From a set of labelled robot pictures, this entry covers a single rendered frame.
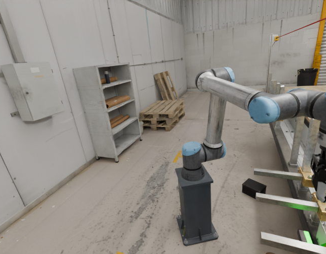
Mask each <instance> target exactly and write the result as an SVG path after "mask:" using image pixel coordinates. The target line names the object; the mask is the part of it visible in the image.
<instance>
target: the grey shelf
mask: <svg viewBox="0 0 326 254"><path fill-rule="evenodd" d="M128 69H129V70H128ZM105 71H108V74H109V77H113V76H116V77H117V81H114V82H110V84H107V83H106V84H101V80H100V79H104V78H105V75H104V72H105ZM73 73H74V76H75V80H76V84H77V87H78V92H79V95H80V99H81V103H82V106H83V110H84V114H85V118H86V121H87V125H88V129H89V132H90V136H91V140H92V144H93V147H94V151H95V155H96V160H99V159H100V158H98V156H99V157H107V158H115V162H116V163H118V162H119V160H118V157H117V156H118V155H119V154H120V153H121V152H122V151H123V150H124V149H126V148H127V147H128V146H130V145H131V144H132V143H133V142H134V141H136V140H137V139H138V138H139V137H140V138H141V139H140V141H142V135H141V129H140V123H139V117H138V111H137V105H136V99H135V92H134V86H133V80H132V74H131V68H130V64H129V62H125V63H114V64H108V65H98V66H90V67H81V68H73ZM129 75H130V76H129ZM130 78H131V79H130ZM131 84H132V85H131ZM132 90H133V91H132ZM124 95H127V96H129V97H130V100H128V101H125V102H123V103H120V104H118V105H116V106H113V107H111V108H108V109H107V107H106V103H105V100H106V99H109V98H112V97H115V96H124ZM133 96H134V97H133ZM134 102H135V103H134ZM135 108H136V109H135ZM121 114H122V115H123V116H126V115H129V118H128V119H127V120H125V121H123V122H122V123H120V124H119V125H117V126H115V127H114V128H112V129H111V125H110V121H109V120H111V119H113V118H115V117H117V116H119V115H121ZM136 114H137V115H136ZM138 126H139V127H138ZM107 127H108V128H107Z"/></svg>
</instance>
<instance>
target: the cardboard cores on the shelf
mask: <svg viewBox="0 0 326 254"><path fill-rule="evenodd" d="M109 79H110V82H114V81H117V77H116V76H114V77H109ZM100 80H101V84H106V80H105V78H104V79H100ZM128 100H130V97H129V96H127V95H124V96H115V97H112V98H109V99H106V100H105V103H106V107H107V109H108V108H111V107H113V106H116V105H118V104H120V103H123V102H125V101H128ZM128 118H129V115H126V116H123V115H122V114H121V115H119V116H117V117H115V118H113V119H111V120H109V121H110V125H111V129H112V128H114V127H115V126H117V125H119V124H120V123H122V122H123V121H125V120H127V119H128Z"/></svg>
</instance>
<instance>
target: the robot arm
mask: <svg viewBox="0 0 326 254"><path fill-rule="evenodd" d="M234 80H235V77H234V72H233V70H232V69H231V68H229V67H221V68H215V69H207V70H204V71H201V72H200V73H199V74H198V75H197V76H196V78H195V85H196V87H197V88H198V89H199V90H200V91H202V92H210V93H211V95H210V105H209V116H208V126H207V137H205V138H204V141H203V143H202V144H200V143H199V142H188V143H185V144H184V145H183V146H182V159H183V168H182V171H181V176H182V177H183V178H184V179H185V180H187V181H198V180H201V179H202V178H203V177H204V176H205V172H204V170H203V168H202V163H203V162H208V161H212V160H216V159H220V158H223V157H224V156H225V154H226V146H225V144H224V142H223V141H222V140H221V135H222V129H223V122H224V116H225V109H226V102H227V101H228V102H230V103H232V104H234V105H236V106H238V107H240V108H242V109H244V110H246V111H248V112H249V115H250V117H251V118H252V119H253V120H254V121H255V122H257V123H272V122H275V121H280V120H285V119H290V118H295V117H300V116H306V117H309V118H313V119H317V120H320V126H319V133H318V134H316V136H317V137H318V138H317V142H318V143H319V144H320V146H319V147H320V149H321V153H320V154H313V155H312V159H311V164H310V167H311V169H312V171H313V173H314V175H313V176H312V178H311V180H312V184H313V186H314V189H315V192H316V194H317V196H318V198H319V200H320V201H321V202H322V203H326V196H325V190H326V92H322V91H314V90H306V89H303V88H297V89H291V90H289V91H287V92H286V93H283V94H276V95H273V94H270V93H267V92H263V91H258V90H255V89H252V88H249V87H245V86H242V85H239V84H236V83H234ZM312 161H313V165H312Z"/></svg>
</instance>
